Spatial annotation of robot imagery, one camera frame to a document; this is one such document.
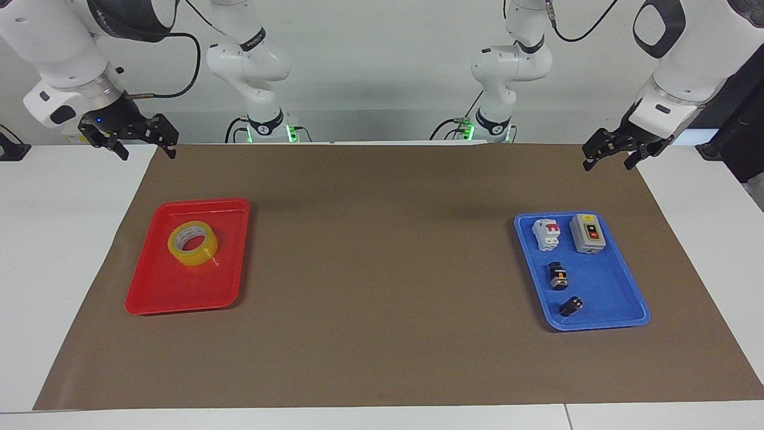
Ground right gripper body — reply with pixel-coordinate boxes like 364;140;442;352
78;94;147;137

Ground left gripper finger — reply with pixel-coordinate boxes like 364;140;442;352
624;142;662;171
582;127;631;173

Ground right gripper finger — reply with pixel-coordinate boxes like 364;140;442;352
122;113;180;159
79;127;130;161

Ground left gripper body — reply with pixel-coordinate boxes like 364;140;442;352
617;107;676;153

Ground yellow tape roll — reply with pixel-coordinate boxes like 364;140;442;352
167;220;219;268

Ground black stand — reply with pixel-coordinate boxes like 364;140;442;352
695;59;764;183
0;124;32;162

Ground white red circuit breaker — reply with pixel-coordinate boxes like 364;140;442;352
532;218;563;253

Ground blue plastic tray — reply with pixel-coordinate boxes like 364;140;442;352
513;210;651;332

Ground red plastic tray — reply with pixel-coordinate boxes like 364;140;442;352
124;197;252;316

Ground black cable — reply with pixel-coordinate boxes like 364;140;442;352
429;90;485;142
224;116;250;144
124;32;202;100
544;0;623;44
184;0;241;38

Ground grey push button switch box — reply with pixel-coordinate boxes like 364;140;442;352
569;213;608;255

